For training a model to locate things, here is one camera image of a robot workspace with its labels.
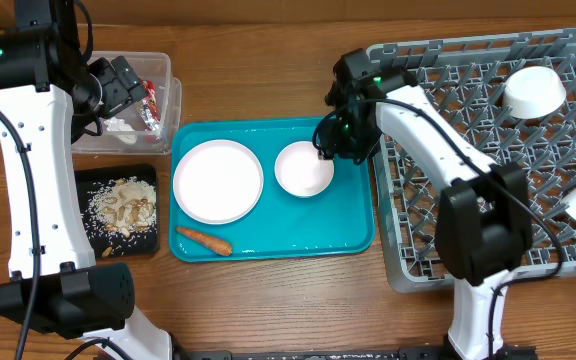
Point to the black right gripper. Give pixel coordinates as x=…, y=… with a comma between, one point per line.
x=334, y=146

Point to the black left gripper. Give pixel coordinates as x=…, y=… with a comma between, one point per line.
x=123, y=85

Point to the red foil snack wrapper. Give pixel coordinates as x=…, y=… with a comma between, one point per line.
x=148, y=108

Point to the white tissue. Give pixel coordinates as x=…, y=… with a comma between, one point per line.
x=121, y=130

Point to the pink plate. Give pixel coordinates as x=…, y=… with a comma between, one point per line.
x=218, y=182

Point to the orange carrot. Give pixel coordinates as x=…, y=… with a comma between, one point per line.
x=216, y=245

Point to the white bowl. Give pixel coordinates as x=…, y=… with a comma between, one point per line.
x=533, y=92

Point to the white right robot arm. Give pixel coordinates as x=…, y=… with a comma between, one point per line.
x=483, y=226

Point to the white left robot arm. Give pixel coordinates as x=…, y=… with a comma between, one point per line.
x=56, y=285

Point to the clear plastic bin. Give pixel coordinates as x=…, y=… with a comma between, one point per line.
x=155, y=67

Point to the teal plastic tray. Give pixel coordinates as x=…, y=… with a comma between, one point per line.
x=338, y=221

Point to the rice and peanut pile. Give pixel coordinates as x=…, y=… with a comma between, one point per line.
x=123, y=207

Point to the black tray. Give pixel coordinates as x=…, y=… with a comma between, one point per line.
x=88, y=181

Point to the loose peanut shell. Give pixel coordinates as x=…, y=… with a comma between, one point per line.
x=107, y=252

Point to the grey dish rack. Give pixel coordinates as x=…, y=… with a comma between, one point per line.
x=465, y=79

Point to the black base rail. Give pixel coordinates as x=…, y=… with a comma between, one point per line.
x=425, y=352

